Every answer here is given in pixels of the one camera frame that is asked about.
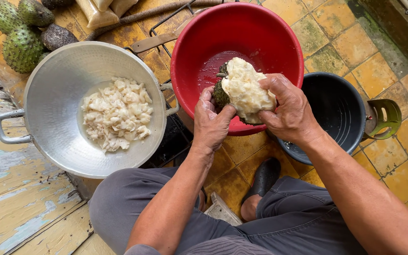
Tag large knife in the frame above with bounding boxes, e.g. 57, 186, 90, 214
132, 8, 210, 54

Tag red plastic basin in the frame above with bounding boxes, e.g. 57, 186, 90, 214
170, 2, 305, 137

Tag heap of white soursop flesh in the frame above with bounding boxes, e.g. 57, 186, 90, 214
80, 77, 154, 153

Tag person's grey shirt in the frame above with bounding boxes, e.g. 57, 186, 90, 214
123, 235, 277, 255

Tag half-peeled soursop fruit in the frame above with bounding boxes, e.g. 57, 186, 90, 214
212, 57, 277, 125

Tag green soursop fruit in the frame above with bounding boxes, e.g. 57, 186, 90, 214
18, 0, 55, 28
2, 28, 46, 74
0, 0, 25, 34

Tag brown hose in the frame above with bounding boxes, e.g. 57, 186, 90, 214
83, 0, 227, 42

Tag person's left hand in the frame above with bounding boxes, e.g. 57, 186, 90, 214
191, 86, 237, 151

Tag person's black shoe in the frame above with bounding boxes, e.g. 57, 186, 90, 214
241, 157, 282, 205

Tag person's grey trousers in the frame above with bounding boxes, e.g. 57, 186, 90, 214
89, 166, 368, 255

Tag dark brown soursop fruit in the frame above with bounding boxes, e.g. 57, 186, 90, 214
41, 0, 76, 10
41, 23, 79, 51

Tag clear bag of sugar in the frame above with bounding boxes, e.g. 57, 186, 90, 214
109, 0, 139, 18
75, 0, 120, 30
92, 0, 115, 12

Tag person's right hand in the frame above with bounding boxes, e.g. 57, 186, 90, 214
258, 73, 326, 144

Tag aluminium wok with handles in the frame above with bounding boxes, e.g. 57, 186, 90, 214
0, 41, 181, 179

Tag black metal wire rack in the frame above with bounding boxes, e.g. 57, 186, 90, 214
123, 0, 263, 169

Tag dark pot with green handle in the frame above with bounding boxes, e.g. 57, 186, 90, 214
276, 72, 402, 166

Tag small wooden stool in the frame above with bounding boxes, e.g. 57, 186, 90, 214
204, 191, 244, 227

